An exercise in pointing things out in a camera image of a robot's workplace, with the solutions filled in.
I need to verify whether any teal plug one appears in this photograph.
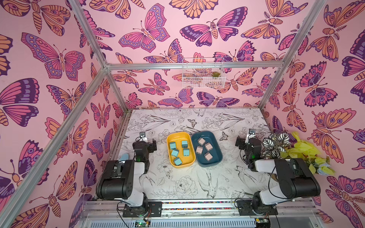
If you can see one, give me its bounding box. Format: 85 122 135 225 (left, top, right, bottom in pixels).
169 142 176 150

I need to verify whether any teal plug four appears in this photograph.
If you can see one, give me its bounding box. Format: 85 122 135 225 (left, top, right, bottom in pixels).
171 148 179 157

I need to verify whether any yellow storage tray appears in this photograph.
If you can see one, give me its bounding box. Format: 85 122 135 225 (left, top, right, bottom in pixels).
166 132 196 169

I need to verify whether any teal plug two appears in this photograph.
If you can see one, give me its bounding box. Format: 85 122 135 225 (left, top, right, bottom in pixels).
181 140 188 148

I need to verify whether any pink plug two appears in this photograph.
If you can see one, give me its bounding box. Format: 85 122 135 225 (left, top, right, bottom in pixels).
204 142 213 151

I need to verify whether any teal plug three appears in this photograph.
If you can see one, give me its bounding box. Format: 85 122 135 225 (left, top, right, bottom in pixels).
183 148 190 157

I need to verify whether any pink plug four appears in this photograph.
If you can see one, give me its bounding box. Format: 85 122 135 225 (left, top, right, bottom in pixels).
204 152 213 161

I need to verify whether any dark teal storage tray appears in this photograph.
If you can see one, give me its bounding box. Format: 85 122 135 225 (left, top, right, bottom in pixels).
191 131 223 168

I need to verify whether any pink plug one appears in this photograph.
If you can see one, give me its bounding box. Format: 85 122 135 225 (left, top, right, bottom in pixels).
198 138 206 145

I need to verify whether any pink plug three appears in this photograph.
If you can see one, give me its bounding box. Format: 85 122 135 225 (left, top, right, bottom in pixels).
195 146 203 154

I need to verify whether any teal plug five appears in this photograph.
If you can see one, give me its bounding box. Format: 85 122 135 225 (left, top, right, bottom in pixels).
174 157 182 166

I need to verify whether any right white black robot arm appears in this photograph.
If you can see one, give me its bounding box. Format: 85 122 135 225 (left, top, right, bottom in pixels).
236 137 321 215

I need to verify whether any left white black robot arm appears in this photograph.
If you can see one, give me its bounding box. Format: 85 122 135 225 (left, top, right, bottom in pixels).
96 140 157 218

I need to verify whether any light blue brush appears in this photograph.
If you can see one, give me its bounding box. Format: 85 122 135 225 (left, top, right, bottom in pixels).
119 153 129 162

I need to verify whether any green potted plant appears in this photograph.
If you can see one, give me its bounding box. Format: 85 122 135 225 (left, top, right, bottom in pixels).
262 132 335 176

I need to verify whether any small green plant in basket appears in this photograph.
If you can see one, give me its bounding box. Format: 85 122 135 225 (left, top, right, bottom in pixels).
211 71 221 78

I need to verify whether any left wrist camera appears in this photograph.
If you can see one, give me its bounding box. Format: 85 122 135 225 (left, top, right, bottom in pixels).
139 132 148 143

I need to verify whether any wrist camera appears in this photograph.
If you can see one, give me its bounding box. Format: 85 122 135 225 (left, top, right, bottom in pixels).
247 129 256 139
139 132 148 143

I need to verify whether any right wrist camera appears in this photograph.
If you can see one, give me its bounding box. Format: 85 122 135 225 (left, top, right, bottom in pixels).
247 129 256 139

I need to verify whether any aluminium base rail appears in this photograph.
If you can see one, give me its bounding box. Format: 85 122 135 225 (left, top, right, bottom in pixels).
76 199 325 228

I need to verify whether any white wire basket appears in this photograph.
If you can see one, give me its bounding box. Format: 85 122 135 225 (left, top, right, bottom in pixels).
181 58 226 90

